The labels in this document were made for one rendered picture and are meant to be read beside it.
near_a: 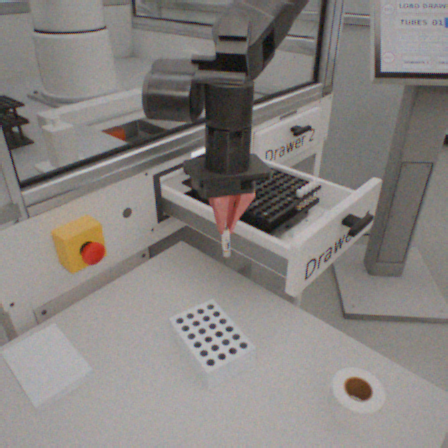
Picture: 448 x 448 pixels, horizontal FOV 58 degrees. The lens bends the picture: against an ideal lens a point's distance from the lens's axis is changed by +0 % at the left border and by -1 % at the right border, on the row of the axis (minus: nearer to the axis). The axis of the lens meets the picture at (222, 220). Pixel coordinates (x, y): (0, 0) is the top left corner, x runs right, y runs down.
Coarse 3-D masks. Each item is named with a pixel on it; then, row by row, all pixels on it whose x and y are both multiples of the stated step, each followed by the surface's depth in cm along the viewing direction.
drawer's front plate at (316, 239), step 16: (368, 192) 75; (336, 208) 69; (352, 208) 71; (368, 208) 78; (320, 224) 65; (336, 224) 68; (304, 240) 61; (320, 240) 66; (336, 240) 71; (352, 240) 78; (304, 256) 63; (336, 256) 74; (288, 272) 64; (304, 272) 65; (320, 272) 71; (288, 288) 66
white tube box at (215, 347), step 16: (208, 304) 68; (176, 320) 65; (192, 320) 65; (208, 320) 66; (224, 320) 66; (176, 336) 64; (192, 336) 63; (208, 336) 62; (224, 336) 62; (240, 336) 62; (192, 352) 60; (208, 352) 60; (224, 352) 60; (240, 352) 60; (208, 368) 57; (224, 368) 58; (240, 368) 61; (208, 384) 58
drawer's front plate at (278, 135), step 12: (312, 108) 115; (288, 120) 106; (300, 120) 110; (312, 120) 114; (264, 132) 99; (276, 132) 103; (288, 132) 107; (312, 132) 117; (264, 144) 101; (276, 144) 105; (288, 144) 109; (300, 144) 114; (312, 144) 120; (264, 156) 103; (276, 156) 107; (288, 156) 112
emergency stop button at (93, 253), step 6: (90, 246) 65; (96, 246) 66; (102, 246) 67; (84, 252) 65; (90, 252) 65; (96, 252) 66; (102, 252) 67; (84, 258) 65; (90, 258) 66; (96, 258) 67; (102, 258) 68; (90, 264) 66
